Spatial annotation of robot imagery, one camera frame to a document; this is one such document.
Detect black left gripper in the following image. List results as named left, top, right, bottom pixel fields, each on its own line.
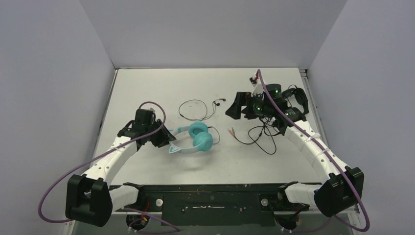
left=145, top=119, right=176, bottom=147

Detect thin black earbud cable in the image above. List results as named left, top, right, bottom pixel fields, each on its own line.
left=178, top=97, right=227, bottom=145

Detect teal cat ear headphones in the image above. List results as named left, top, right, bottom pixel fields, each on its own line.
left=168, top=121, right=213, bottom=154

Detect black over-ear headset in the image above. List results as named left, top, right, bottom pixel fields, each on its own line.
left=282, top=86, right=309, bottom=115

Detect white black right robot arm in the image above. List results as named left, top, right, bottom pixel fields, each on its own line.
left=225, top=76, right=364, bottom=217

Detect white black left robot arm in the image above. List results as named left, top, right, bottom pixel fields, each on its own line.
left=65, top=109, right=175, bottom=227

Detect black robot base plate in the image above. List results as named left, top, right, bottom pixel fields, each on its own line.
left=128, top=184, right=309, bottom=227

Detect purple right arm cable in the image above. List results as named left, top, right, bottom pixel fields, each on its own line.
left=256, top=69, right=371, bottom=234

